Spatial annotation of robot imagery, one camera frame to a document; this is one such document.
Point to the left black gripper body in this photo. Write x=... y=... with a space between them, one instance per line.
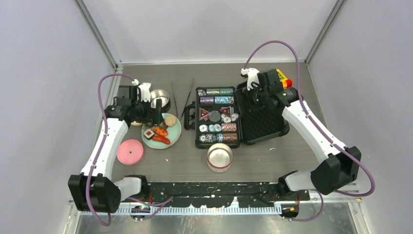
x=144 y=114

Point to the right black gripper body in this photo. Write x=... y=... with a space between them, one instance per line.
x=259 y=95

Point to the round bread bun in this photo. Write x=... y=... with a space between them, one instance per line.
x=170 y=120

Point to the black metal tongs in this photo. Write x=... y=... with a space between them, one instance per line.
x=174 y=98

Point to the sushi roll red centre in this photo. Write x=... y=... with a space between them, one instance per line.
x=148 y=134

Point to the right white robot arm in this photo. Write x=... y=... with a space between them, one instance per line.
x=335 y=169

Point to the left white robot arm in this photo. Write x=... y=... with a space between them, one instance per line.
x=93 y=188

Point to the white red steel lunch box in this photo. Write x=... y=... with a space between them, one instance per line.
x=219 y=157

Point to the steel bowl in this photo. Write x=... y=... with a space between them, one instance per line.
x=162 y=95

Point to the beige round lid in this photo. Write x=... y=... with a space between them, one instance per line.
x=136 y=124

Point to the yellow red emergency stop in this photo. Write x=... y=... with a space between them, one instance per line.
x=286 y=83

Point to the light green plate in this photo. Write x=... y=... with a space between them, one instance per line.
x=174 y=133

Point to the red sausage toy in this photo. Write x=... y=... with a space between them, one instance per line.
x=161 y=139

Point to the pink round lid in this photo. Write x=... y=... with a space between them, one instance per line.
x=130 y=152

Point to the black poker chip case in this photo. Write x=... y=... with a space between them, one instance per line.
x=222 y=115

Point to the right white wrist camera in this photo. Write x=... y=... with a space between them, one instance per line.
x=251 y=74

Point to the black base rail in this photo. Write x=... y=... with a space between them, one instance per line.
x=217 y=194

